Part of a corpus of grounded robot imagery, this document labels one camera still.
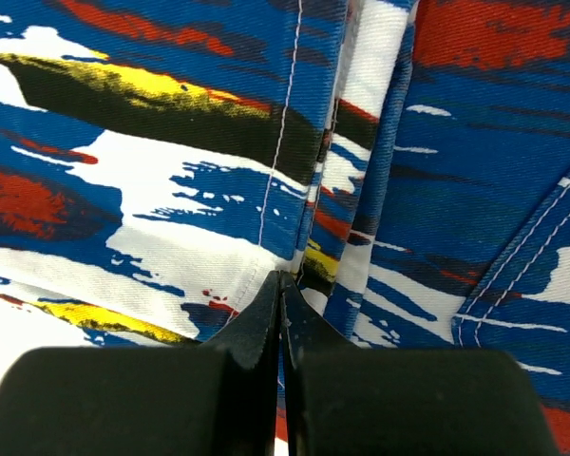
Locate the blue white red patterned trousers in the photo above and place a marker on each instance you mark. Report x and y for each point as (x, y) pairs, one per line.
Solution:
(407, 161)

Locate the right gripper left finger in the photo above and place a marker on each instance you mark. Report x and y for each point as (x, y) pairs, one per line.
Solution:
(213, 398)

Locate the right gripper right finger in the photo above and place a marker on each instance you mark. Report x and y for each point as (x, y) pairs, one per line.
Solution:
(342, 399)

